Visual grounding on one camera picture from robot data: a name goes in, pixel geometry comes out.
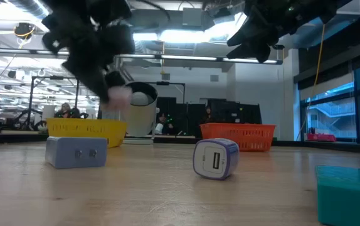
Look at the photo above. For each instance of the red storage box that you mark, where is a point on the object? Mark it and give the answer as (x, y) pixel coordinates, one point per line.
(321, 137)

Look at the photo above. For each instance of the long ceiling light strip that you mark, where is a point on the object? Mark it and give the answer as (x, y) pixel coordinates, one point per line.
(189, 57)

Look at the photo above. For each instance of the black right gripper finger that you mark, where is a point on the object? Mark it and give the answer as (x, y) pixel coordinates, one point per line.
(252, 52)
(249, 36)

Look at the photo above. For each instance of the pink plug charger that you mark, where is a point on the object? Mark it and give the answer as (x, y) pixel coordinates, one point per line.
(118, 98)

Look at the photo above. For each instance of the lavender two-prong charger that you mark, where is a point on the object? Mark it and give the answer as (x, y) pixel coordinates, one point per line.
(73, 152)

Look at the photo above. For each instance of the black ceiling dome camera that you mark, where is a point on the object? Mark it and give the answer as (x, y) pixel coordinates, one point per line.
(24, 29)

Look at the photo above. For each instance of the purple-trimmed white USB charger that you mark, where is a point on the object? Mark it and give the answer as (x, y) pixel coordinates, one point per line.
(216, 160)

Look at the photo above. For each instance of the black metal gantry frame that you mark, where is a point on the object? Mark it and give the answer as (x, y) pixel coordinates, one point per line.
(31, 100)
(167, 83)

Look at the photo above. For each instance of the person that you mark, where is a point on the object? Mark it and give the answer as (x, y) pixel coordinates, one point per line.
(164, 122)
(65, 110)
(208, 113)

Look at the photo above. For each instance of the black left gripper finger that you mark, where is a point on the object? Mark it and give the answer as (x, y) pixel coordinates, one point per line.
(92, 81)
(114, 79)

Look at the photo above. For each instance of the orange plastic basket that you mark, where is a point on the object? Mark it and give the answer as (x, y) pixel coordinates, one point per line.
(236, 135)

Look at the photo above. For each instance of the grey wall vent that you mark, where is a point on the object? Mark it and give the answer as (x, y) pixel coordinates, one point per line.
(166, 76)
(214, 78)

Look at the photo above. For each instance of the teal rectangular box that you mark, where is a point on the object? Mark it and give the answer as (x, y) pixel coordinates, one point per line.
(349, 197)

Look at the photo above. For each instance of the grey ceiling junction box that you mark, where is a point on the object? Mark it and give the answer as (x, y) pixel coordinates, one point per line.
(192, 16)

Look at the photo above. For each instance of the black window frame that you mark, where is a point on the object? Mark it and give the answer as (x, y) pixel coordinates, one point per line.
(358, 103)

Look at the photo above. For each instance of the yellow plastic basket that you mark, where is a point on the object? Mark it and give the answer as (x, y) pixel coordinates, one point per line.
(86, 132)

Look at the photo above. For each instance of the black partition panel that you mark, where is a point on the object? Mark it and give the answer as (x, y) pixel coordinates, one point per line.
(233, 110)
(195, 116)

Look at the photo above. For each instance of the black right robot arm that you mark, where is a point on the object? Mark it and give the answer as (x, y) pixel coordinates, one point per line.
(308, 9)

